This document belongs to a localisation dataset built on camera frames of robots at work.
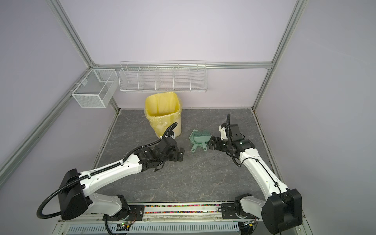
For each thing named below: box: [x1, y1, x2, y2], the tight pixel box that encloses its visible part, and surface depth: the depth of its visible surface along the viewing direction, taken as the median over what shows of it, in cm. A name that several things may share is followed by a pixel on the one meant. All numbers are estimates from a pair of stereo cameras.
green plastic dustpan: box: [188, 128, 204, 153], surface depth 98 cm
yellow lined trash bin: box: [143, 91, 183, 138], surface depth 96 cm
